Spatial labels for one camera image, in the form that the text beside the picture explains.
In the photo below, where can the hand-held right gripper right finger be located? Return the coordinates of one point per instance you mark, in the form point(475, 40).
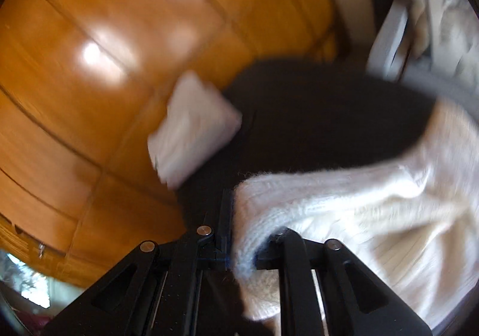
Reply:
point(295, 268)

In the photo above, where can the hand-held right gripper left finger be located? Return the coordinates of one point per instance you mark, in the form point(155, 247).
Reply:
point(225, 220)

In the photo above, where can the white knitted sweater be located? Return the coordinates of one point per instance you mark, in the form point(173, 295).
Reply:
point(355, 209)

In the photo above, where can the cream folded garment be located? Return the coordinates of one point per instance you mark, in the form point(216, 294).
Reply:
point(191, 134)

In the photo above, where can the black padded leather table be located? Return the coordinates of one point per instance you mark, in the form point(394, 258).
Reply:
point(318, 115)

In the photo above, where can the white cloth pile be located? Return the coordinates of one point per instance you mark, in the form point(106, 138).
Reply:
point(449, 29)

